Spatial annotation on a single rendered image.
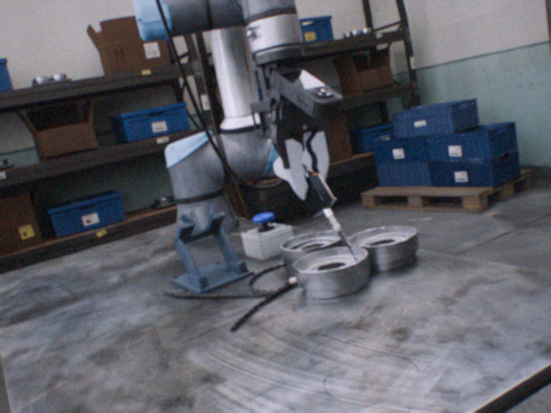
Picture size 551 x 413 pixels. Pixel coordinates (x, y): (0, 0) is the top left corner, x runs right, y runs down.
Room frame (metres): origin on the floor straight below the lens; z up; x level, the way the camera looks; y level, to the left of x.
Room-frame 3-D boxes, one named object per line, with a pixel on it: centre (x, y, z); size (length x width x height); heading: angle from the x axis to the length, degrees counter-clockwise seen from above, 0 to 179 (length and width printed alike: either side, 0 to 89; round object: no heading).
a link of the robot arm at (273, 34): (0.83, -0.04, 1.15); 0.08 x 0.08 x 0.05
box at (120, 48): (4.45, 0.88, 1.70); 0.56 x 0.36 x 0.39; 113
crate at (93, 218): (4.17, 1.45, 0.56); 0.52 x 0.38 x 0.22; 115
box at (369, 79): (5.46, -1.03, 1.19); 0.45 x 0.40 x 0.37; 113
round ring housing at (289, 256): (0.88, -0.04, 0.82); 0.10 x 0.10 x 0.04
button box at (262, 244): (1.01, 0.04, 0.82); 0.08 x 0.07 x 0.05; 28
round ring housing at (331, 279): (0.75, -0.05, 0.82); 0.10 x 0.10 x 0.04
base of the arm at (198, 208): (1.31, 0.18, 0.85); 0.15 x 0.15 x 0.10
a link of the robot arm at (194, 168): (1.31, 0.17, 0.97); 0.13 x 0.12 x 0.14; 100
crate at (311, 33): (5.18, -0.45, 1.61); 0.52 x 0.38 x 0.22; 121
